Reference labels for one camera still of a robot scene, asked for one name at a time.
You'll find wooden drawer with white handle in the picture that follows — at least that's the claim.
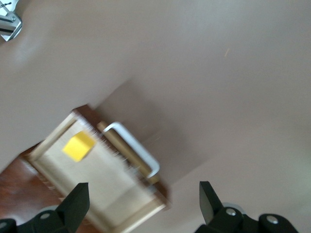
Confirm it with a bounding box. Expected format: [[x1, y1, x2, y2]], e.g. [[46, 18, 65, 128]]
[[24, 104, 172, 233]]

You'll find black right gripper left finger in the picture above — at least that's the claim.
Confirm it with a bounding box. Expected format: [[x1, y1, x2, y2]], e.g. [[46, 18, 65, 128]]
[[0, 182, 90, 233]]

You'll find dark red wooden cabinet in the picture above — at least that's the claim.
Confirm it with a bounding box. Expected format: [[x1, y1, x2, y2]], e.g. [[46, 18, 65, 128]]
[[0, 143, 98, 233]]

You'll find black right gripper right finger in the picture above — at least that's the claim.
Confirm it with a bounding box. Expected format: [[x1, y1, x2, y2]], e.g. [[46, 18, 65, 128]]
[[194, 181, 299, 233]]

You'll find yellow cube block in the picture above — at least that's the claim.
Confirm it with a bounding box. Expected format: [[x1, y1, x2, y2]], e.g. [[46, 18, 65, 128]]
[[62, 130, 97, 163]]

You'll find brown table mat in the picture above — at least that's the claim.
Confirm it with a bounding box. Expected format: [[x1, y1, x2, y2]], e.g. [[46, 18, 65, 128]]
[[0, 0, 311, 233]]

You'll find silver metal corner bracket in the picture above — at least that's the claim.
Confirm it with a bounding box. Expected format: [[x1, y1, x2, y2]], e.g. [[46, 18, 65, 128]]
[[0, 13, 24, 43]]

